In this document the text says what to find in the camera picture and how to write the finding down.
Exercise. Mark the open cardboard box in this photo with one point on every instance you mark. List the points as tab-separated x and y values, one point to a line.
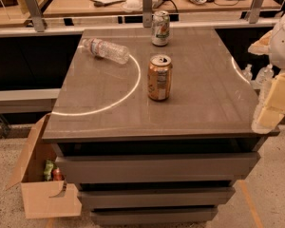
42	199

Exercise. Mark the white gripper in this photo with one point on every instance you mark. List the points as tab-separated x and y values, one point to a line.
284	43

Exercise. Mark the orange soda can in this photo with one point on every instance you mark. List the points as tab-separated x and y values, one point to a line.
159	77

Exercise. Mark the clear plastic water bottle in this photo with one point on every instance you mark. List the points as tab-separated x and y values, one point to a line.
104	49

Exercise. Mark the metal bracket post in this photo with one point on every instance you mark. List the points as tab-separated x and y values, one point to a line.
147	13
253	14
36	15

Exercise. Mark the clear bottle behind cabinet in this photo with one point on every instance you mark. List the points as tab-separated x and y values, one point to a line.
264	74
247	73

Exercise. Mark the red can in box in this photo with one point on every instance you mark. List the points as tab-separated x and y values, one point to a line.
57	174

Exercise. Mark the green snack bag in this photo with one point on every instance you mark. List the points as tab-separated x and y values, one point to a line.
48	169

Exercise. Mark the left metal bracket post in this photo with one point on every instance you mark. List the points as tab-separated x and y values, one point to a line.
36	15

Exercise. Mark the right metal bracket post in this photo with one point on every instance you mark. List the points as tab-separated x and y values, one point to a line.
253	14

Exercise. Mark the white face mask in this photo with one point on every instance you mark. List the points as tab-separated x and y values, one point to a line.
131	5

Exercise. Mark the white green soda can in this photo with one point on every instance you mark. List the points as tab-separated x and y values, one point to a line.
160	28

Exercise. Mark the grey drawer cabinet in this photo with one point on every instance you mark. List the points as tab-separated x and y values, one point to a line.
133	160

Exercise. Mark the middle metal bracket post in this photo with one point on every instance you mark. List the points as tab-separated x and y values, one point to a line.
147	13

